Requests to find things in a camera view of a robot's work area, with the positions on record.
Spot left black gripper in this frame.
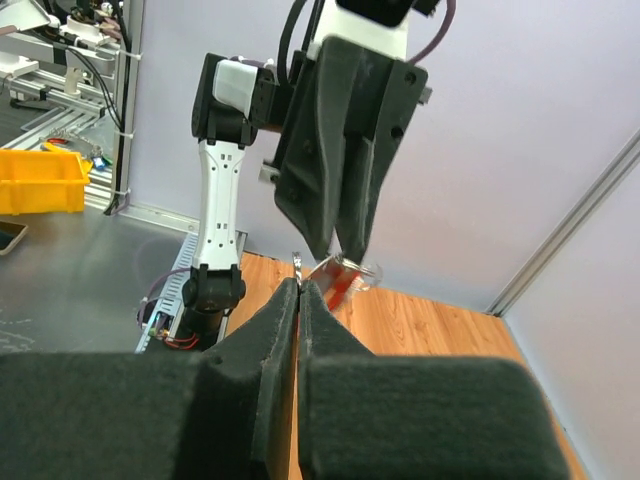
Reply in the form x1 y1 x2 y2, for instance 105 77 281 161
275 37 429 263

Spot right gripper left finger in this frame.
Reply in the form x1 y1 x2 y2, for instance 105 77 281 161
1 279 299 479

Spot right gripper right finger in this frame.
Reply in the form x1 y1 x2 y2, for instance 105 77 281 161
298 281 570 479

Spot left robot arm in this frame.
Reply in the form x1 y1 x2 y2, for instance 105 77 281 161
169 37 428 349

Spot smartphone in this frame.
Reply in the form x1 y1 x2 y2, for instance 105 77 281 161
0 221 29 256

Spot yellow plastic bin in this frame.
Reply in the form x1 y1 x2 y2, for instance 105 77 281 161
1 149 91 215

